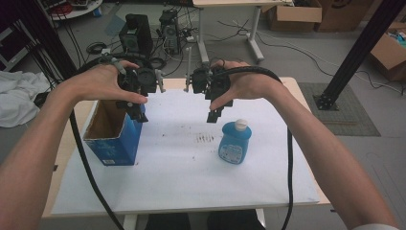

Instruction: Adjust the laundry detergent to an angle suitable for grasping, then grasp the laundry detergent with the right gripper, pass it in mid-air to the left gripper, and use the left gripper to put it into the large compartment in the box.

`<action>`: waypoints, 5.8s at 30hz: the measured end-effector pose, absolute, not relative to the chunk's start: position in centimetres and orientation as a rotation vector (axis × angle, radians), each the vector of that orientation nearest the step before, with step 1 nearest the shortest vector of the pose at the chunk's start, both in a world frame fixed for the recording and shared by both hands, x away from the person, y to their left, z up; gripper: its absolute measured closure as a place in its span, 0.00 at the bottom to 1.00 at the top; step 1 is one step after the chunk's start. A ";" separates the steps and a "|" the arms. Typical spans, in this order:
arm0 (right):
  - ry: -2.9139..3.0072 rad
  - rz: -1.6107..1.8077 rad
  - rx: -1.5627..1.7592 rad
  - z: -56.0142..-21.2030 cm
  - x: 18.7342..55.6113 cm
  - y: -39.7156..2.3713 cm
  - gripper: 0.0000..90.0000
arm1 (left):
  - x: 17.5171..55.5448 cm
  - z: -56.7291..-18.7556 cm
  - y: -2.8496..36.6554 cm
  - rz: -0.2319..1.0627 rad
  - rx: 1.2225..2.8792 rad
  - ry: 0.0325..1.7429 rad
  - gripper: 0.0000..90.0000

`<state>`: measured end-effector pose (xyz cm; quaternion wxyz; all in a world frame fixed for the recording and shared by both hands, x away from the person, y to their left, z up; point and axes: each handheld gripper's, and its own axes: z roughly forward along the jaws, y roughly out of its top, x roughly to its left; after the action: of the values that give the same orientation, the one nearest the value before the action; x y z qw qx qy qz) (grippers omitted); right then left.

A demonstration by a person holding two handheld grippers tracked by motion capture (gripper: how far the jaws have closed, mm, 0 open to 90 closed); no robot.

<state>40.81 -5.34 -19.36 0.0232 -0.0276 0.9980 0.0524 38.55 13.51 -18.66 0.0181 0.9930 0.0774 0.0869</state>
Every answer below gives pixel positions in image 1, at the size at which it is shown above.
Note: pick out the grey computer tower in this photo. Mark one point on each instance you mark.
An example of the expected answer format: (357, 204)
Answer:
(169, 32)

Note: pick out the white board sheet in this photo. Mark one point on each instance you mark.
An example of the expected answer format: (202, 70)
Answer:
(178, 172)

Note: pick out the open cardboard box with contents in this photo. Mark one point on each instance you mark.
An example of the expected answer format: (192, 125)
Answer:
(387, 51)

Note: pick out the grey floor mat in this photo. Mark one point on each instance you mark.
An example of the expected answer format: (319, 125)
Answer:
(351, 121)

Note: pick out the black computer tower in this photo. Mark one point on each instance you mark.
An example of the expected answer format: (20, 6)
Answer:
(137, 35)

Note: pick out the white power strip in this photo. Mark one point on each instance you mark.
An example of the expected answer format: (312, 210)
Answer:
(190, 39)

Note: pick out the blue bottle with white cap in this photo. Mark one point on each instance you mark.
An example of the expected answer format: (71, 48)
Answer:
(234, 143)

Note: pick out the black metal stand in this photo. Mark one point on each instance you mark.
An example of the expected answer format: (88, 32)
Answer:
(48, 38)

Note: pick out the person's left hand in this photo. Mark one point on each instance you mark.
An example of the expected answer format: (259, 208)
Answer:
(95, 83)

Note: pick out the white desk with wooden top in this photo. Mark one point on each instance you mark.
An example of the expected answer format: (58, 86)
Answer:
(230, 2)

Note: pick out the white table leg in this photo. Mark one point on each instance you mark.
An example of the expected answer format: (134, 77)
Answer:
(130, 223)
(260, 218)

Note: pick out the black tape strip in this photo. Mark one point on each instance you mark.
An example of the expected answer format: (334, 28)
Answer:
(55, 167)

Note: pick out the small open cardboard box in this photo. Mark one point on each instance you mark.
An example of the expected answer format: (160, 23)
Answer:
(297, 14)

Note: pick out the black metal post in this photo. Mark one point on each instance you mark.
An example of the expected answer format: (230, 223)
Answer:
(357, 51)

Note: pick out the round white table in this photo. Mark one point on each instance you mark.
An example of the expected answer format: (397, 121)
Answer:
(79, 12)

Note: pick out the person's right hand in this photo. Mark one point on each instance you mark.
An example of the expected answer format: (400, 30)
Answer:
(249, 86)

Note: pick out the white cloth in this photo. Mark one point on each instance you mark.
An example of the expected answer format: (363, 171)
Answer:
(19, 96)

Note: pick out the large brown cardboard box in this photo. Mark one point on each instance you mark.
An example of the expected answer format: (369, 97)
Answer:
(344, 16)

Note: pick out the blue cardboard box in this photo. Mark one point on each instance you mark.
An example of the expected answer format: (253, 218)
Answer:
(118, 147)

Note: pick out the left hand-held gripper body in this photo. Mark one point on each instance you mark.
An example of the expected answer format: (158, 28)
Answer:
(142, 80)

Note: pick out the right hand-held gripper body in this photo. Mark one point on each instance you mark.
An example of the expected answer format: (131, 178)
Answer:
(207, 81)

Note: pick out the small black device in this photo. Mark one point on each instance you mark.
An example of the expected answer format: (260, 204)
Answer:
(40, 99)

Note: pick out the person's dark trousers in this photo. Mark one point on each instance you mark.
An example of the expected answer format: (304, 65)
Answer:
(169, 222)

